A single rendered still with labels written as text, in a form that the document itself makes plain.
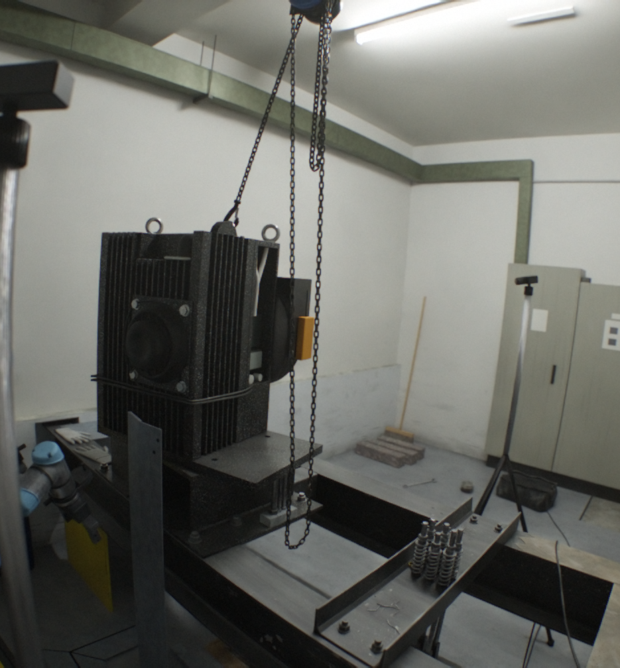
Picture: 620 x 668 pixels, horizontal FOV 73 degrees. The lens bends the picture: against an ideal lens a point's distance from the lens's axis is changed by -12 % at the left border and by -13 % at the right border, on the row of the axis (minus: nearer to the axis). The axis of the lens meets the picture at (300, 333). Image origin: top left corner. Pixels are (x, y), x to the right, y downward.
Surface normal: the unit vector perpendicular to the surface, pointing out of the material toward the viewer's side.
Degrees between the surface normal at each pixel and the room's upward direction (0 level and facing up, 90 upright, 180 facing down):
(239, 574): 0
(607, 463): 90
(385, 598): 0
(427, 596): 0
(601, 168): 90
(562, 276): 90
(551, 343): 90
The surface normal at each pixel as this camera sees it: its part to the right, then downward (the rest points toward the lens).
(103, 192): 0.73, 0.14
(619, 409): -0.68, 0.04
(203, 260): 0.87, 0.12
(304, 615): 0.07, -0.99
